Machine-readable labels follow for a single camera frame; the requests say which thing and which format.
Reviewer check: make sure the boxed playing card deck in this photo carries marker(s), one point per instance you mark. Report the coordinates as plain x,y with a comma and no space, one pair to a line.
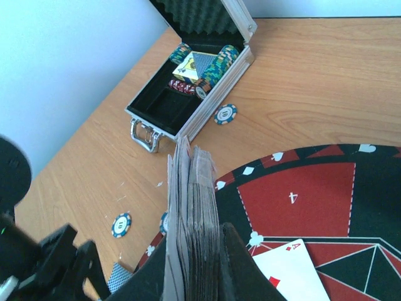
194,65

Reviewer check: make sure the right poker chip row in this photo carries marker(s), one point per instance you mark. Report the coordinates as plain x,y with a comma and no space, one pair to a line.
214,72

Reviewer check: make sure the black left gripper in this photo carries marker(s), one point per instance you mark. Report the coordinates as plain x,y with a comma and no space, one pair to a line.
53,269

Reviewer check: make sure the red dice row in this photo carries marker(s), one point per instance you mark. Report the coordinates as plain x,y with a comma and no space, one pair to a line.
182,87

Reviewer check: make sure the ace of diamonds card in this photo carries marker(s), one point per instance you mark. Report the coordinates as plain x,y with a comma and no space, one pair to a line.
290,269

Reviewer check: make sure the left poker chip row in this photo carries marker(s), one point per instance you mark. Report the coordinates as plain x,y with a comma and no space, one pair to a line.
180,53

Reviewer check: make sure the round red black poker mat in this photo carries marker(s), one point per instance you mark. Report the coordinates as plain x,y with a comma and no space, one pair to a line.
342,200

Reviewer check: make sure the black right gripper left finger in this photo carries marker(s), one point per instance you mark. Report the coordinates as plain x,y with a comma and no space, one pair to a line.
147,283

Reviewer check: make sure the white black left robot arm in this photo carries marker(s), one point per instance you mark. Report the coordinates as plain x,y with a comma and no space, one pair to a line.
15,180

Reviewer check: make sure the poker chip stack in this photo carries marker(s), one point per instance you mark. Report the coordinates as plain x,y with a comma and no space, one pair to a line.
163,225

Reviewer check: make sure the blue patterned playing card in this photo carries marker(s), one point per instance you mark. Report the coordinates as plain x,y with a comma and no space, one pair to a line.
118,277

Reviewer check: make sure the poker chip row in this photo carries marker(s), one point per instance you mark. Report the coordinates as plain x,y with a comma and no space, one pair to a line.
180,53
214,72

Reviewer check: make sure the grey card deck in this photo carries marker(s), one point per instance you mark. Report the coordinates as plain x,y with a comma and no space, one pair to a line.
192,242

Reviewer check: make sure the aluminium poker chip case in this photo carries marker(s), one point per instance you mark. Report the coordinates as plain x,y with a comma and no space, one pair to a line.
158,111

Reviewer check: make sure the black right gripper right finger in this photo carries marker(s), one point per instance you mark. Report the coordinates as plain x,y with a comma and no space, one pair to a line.
239,276

